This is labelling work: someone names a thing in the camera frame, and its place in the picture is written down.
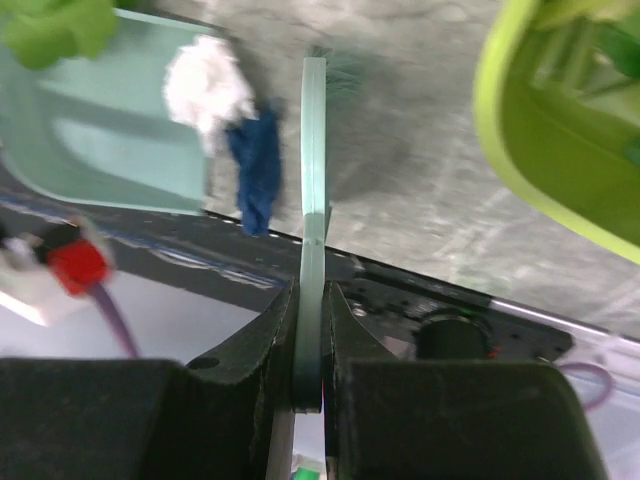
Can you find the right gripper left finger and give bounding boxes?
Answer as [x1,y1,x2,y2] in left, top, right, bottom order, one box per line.
[1,287,295,479]

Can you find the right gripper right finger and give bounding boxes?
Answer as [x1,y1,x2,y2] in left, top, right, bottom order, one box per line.
[323,284,607,479]

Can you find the teal dustpan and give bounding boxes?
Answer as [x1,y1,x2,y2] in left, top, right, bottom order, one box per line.
[1,10,211,215]

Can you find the teal hand brush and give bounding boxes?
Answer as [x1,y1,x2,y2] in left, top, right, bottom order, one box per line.
[291,45,363,414]

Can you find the dark blue paper scrap right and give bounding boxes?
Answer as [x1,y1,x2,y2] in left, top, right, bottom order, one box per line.
[226,103,282,236]

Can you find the white paper scrap by carrot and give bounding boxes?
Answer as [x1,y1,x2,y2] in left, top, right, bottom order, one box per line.
[163,34,257,157]

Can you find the green plastic tray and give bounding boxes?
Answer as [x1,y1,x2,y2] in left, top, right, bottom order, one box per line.
[473,1,639,261]

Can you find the orange toy carrot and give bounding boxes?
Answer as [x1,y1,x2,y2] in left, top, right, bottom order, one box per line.
[1,0,118,70]

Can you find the green leafy toy vegetables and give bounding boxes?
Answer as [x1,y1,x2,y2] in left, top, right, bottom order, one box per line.
[531,1,639,166]

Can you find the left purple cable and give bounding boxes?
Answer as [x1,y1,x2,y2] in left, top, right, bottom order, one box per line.
[94,282,141,359]

